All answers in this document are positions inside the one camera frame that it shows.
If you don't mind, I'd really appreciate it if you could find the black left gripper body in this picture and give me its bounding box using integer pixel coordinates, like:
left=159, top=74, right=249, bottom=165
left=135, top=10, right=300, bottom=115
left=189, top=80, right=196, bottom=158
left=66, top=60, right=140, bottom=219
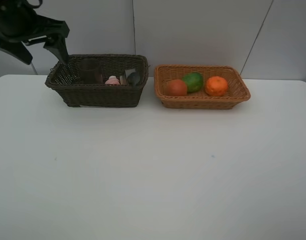
left=0, top=0, right=70, bottom=46

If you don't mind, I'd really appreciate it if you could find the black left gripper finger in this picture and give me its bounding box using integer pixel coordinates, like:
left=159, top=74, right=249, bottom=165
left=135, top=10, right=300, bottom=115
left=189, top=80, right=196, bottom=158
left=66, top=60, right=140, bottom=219
left=0, top=41, right=33, bottom=65
left=43, top=36, right=69, bottom=65

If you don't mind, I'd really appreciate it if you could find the translucent purple plastic cup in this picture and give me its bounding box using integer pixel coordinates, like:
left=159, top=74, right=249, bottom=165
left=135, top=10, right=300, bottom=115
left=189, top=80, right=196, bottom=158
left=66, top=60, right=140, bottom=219
left=78, top=58, right=103, bottom=84

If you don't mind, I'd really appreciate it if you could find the pink lotion bottle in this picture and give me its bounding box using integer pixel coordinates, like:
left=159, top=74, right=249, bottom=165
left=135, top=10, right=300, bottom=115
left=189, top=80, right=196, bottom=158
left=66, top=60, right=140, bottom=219
left=105, top=75, right=120, bottom=85

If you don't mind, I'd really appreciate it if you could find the black pump bottle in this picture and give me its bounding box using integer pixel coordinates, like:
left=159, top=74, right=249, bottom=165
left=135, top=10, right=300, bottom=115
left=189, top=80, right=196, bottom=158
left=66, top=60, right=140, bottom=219
left=119, top=68, right=141, bottom=88

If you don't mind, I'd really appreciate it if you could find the round bread bun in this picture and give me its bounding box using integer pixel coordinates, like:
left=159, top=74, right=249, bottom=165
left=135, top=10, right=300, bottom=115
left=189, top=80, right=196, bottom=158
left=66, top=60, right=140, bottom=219
left=165, top=79, right=188, bottom=97

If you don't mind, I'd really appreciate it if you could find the green lime fruit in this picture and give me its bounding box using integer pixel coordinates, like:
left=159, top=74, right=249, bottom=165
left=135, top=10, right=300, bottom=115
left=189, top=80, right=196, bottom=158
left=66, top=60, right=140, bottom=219
left=182, top=72, right=204, bottom=93

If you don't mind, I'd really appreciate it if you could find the orange tangerine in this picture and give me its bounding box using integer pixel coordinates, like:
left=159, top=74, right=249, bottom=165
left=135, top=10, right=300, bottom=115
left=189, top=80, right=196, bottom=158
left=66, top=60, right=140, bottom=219
left=205, top=76, right=229, bottom=97

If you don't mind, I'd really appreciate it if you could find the dark brown wicker basket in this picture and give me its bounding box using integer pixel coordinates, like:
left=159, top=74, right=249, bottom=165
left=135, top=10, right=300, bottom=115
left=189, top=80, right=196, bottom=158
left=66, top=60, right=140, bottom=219
left=45, top=54, right=149, bottom=108

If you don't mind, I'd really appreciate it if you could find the light orange wicker basket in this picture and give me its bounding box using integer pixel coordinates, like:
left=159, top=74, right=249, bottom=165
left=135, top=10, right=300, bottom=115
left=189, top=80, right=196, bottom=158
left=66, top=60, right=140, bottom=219
left=154, top=64, right=251, bottom=110

